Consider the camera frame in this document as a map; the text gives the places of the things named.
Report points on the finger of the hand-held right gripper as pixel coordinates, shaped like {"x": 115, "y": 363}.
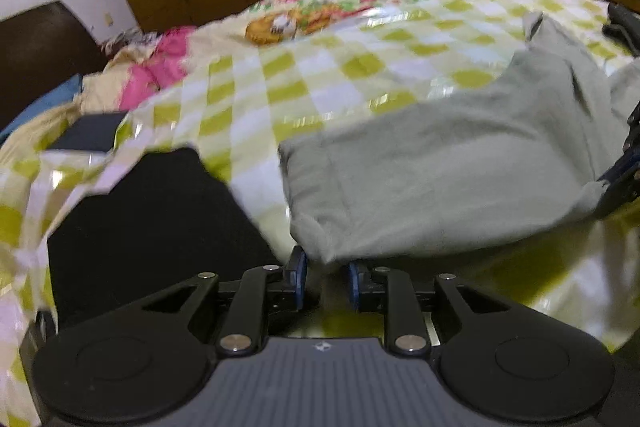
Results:
{"x": 635, "y": 122}
{"x": 622, "y": 187}

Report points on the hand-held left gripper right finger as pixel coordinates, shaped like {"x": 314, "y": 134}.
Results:
{"x": 354, "y": 287}

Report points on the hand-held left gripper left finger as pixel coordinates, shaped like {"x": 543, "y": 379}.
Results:
{"x": 299, "y": 279}

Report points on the grey pants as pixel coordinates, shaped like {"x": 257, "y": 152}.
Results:
{"x": 440, "y": 167}

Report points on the small black object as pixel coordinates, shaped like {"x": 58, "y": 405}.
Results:
{"x": 622, "y": 27}

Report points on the folded black garment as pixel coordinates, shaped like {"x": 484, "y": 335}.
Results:
{"x": 150, "y": 227}

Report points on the green checkered plastic sheet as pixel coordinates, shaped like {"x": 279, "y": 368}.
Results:
{"x": 340, "y": 72}

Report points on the printed cartoon blanket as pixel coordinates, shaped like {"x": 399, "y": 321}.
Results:
{"x": 280, "y": 27}

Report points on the folded dark blue garment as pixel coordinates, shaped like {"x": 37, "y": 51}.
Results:
{"x": 90, "y": 132}

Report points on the patterned pillow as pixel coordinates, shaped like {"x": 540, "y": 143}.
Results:
{"x": 130, "y": 38}

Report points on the blue pillow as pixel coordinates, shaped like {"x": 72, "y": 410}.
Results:
{"x": 42, "y": 107}

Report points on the dark wooden headboard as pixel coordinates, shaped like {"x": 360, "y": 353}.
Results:
{"x": 40, "y": 52}

